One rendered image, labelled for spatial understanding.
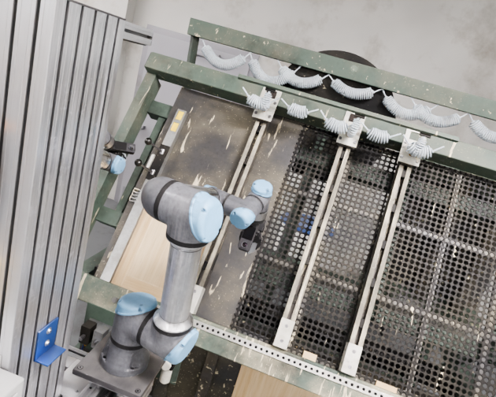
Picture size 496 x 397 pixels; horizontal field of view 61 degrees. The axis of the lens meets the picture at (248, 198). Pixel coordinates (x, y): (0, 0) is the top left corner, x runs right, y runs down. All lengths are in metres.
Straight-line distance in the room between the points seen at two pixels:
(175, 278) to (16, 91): 0.58
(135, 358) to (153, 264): 0.77
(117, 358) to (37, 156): 0.72
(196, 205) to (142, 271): 1.11
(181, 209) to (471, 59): 4.20
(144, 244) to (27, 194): 1.25
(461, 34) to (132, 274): 3.95
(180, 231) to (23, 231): 0.34
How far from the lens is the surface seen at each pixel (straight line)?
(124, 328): 1.35
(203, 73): 2.34
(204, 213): 1.02
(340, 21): 4.83
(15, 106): 0.92
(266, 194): 1.46
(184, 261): 1.12
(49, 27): 0.87
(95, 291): 2.13
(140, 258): 2.12
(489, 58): 4.98
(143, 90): 2.42
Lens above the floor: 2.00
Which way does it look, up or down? 16 degrees down
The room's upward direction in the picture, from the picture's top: 16 degrees clockwise
